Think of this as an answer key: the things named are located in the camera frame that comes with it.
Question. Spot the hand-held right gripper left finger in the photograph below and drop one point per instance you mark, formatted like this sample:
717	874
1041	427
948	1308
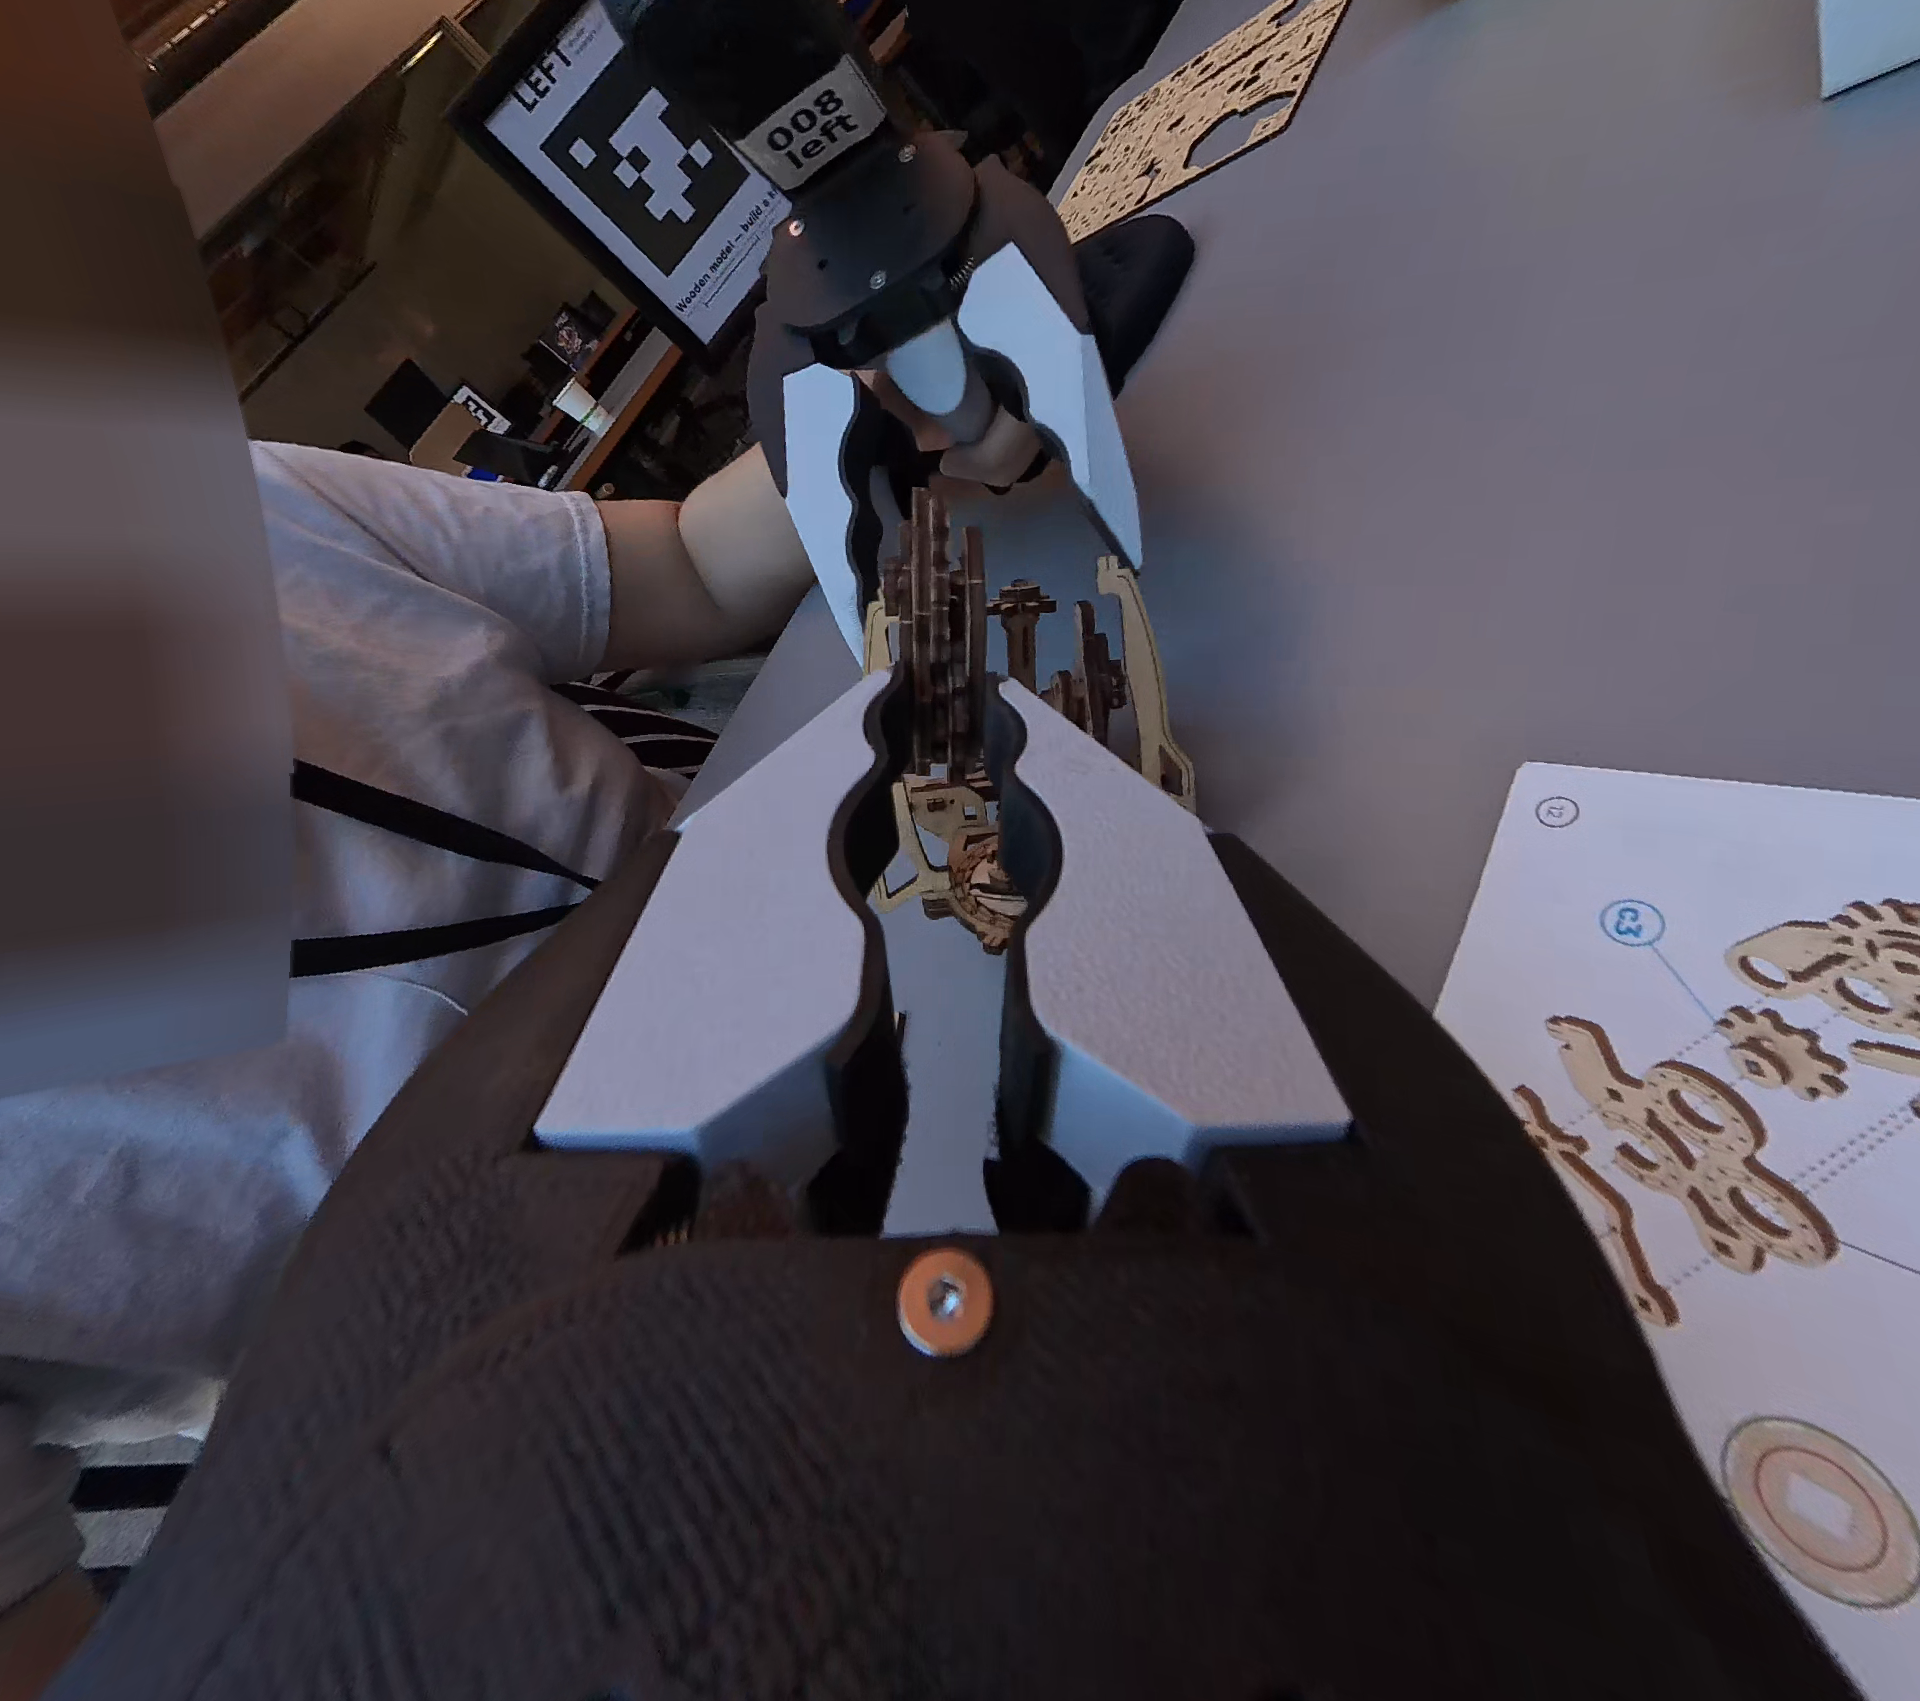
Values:
707	981

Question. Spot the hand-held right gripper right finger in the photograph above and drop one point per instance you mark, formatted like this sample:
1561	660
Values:
1184	981

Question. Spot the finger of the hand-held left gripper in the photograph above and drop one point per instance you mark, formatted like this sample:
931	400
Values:
817	471
1057	380

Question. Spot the wooden gear assembly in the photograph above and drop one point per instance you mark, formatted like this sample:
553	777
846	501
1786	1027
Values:
936	619

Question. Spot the wooden mechanical model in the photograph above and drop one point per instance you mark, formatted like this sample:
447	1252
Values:
1134	683

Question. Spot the person's left forearm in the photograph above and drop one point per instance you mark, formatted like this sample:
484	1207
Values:
707	576

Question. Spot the person's left hand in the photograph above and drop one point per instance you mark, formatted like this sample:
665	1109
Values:
997	460

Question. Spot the marker tag sign screen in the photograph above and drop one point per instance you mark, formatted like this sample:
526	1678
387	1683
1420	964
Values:
632	153

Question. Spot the black striped cloth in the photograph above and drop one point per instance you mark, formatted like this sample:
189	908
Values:
645	725

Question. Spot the laser-cut wooden sheet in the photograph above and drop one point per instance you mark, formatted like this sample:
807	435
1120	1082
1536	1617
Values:
1203	112

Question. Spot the small marker tag card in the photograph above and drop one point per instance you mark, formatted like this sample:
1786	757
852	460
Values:
480	406

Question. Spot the assembly instruction booklet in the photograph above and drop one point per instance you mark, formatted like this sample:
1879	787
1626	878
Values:
1649	1132

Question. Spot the person's grey pants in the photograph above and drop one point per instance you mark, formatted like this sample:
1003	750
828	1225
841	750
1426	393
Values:
178	1161

